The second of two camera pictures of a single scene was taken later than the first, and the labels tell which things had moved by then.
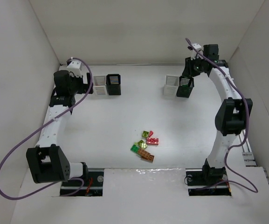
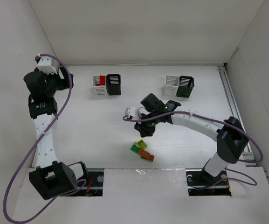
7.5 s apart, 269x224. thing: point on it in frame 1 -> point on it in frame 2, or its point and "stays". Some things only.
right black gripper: x=188 y=70 -> x=144 y=127
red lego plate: x=152 y=141 -> x=102 y=80
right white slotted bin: x=171 y=85 stays
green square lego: x=134 y=148 stays
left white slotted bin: x=100 y=85 stays
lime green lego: x=142 y=144 stays
